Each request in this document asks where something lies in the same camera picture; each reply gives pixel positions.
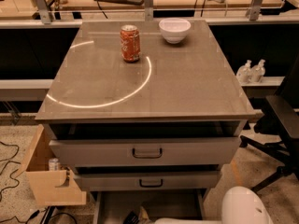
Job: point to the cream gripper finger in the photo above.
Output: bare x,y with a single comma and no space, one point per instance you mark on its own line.
145,216

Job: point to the blue rxbar snack bar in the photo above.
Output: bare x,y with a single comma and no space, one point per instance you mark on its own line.
132,218

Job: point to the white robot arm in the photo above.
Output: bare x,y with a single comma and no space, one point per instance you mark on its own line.
239,206

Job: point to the bottom open grey drawer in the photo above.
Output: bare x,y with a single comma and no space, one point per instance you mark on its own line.
113,207

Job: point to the middle grey drawer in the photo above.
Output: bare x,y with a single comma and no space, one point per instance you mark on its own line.
147,181

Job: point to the top grey drawer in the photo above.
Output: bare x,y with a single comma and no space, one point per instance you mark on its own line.
145,152

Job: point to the grey drawer cabinet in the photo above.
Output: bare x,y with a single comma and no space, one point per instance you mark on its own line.
181,91

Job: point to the wooden side box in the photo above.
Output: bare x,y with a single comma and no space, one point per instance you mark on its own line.
50,188

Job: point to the small can in box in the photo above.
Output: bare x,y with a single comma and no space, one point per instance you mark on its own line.
54,164

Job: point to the black office chair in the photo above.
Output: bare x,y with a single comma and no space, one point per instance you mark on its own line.
280,117

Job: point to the orange soda can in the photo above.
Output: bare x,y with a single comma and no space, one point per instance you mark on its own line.
130,43

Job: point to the right clear sanitizer bottle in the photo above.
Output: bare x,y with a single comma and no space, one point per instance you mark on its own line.
257,71

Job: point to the white ceramic bowl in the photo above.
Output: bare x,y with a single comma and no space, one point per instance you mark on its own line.
174,30

